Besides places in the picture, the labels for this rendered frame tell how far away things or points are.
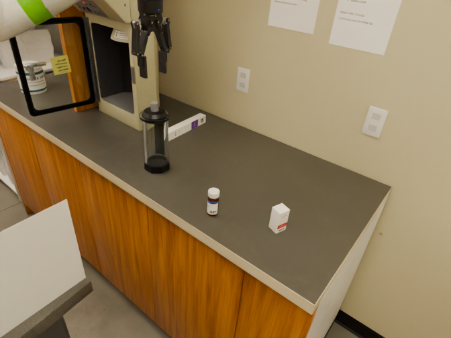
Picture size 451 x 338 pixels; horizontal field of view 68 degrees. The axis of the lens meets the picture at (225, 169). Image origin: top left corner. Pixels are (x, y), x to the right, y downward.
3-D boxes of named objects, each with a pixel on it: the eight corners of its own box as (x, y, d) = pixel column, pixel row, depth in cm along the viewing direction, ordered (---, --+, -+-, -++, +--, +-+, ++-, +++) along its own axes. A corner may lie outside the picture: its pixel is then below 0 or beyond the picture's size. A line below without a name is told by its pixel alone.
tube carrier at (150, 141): (158, 154, 136) (156, 105, 125) (176, 164, 131) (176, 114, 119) (137, 164, 129) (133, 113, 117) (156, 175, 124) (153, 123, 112)
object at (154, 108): (156, 112, 125) (156, 95, 121) (173, 120, 120) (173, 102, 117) (136, 119, 119) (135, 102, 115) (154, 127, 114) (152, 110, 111)
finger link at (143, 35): (154, 21, 100) (151, 19, 99) (145, 58, 103) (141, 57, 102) (145, 19, 102) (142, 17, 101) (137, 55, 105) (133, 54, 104)
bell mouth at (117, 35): (134, 32, 158) (133, 19, 155) (160, 39, 149) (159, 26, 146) (102, 36, 146) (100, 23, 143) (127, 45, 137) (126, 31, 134)
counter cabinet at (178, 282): (107, 175, 283) (91, 70, 233) (333, 324, 183) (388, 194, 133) (26, 213, 237) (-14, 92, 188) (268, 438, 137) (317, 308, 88)
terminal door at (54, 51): (96, 102, 166) (82, 16, 144) (30, 117, 147) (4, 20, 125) (95, 102, 166) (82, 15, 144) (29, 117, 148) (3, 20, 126)
